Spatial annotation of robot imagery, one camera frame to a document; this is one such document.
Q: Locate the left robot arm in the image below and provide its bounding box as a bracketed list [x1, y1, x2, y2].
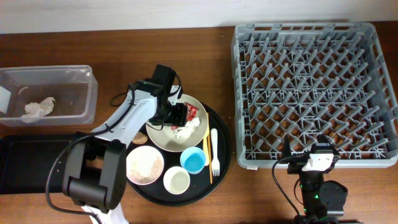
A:
[60, 65, 187, 223]

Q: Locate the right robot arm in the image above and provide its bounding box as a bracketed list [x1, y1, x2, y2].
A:
[281, 134, 348, 223]

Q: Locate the small pink plate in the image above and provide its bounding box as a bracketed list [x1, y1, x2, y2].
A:
[126, 146, 165, 185]

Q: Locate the grey dishwasher rack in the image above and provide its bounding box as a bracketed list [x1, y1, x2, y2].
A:
[231, 22, 397, 170]

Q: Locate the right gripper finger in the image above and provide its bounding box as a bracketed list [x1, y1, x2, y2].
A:
[282, 134, 292, 159]
[315, 134, 340, 156]

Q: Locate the white label on bin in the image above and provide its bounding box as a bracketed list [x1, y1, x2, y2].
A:
[0, 86, 11, 114]

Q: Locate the small white tissue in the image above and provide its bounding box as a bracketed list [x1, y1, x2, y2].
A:
[174, 118, 200, 139]

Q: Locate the red snack wrapper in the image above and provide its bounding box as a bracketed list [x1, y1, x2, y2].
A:
[171, 103, 198, 130]

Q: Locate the orange chopstick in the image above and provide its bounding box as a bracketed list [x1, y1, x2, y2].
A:
[206, 113, 213, 185]

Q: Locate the round black serving tray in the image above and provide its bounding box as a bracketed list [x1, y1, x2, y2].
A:
[127, 105, 233, 206]

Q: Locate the clear plastic waste bin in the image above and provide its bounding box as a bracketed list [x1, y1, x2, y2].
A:
[1, 65, 98, 127]

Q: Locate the brown cookie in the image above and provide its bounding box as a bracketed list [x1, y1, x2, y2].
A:
[132, 132, 148, 145]

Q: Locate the large beige plate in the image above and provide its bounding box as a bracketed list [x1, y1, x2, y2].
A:
[146, 94, 208, 152]

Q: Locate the white plastic fork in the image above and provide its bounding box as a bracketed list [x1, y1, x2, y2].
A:
[210, 128, 220, 176]

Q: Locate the white cup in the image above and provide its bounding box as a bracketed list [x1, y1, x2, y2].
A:
[163, 166, 190, 195]

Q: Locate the white napkin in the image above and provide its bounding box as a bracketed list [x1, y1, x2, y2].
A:
[21, 97, 55, 123]

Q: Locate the blue cup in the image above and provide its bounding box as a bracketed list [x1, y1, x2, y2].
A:
[180, 147, 206, 175]

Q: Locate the black rectangular tray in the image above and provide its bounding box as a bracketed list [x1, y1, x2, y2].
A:
[1, 133, 82, 194]

